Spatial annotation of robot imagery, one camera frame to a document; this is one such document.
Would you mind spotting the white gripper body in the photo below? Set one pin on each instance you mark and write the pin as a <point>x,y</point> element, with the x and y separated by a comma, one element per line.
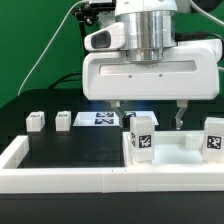
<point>188,71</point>

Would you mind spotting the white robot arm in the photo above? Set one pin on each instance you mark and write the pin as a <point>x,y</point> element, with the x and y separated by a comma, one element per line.
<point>139,55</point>

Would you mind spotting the white U-shaped fence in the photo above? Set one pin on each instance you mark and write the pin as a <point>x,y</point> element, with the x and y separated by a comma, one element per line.
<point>14,180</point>

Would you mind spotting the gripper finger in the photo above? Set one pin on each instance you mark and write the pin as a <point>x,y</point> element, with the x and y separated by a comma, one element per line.
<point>182,105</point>
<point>116,106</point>

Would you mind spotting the white sheet with tags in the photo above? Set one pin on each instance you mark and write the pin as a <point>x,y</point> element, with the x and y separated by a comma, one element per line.
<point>107,118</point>

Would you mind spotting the white square table top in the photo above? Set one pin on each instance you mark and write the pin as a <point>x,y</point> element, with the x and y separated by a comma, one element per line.
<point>173,151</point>

